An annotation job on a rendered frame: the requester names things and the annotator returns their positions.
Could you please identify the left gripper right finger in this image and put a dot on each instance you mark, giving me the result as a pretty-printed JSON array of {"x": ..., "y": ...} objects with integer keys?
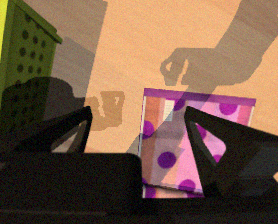
[{"x": 249, "y": 152}]

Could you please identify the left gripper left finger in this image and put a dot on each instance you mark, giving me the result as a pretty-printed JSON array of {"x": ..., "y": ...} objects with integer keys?
[{"x": 40, "y": 136}]

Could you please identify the yellow-green open box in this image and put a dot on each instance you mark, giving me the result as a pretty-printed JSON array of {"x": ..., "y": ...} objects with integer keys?
[{"x": 27, "y": 49}]

